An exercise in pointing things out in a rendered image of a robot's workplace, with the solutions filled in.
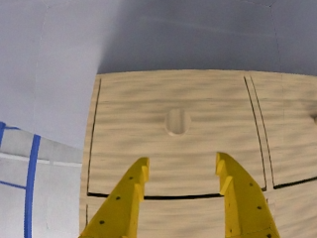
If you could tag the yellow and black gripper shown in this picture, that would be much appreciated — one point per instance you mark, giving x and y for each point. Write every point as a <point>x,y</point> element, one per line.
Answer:
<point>247,214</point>

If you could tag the wooden chest of drawers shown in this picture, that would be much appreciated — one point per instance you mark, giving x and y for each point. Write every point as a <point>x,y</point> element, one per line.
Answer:
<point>187,201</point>

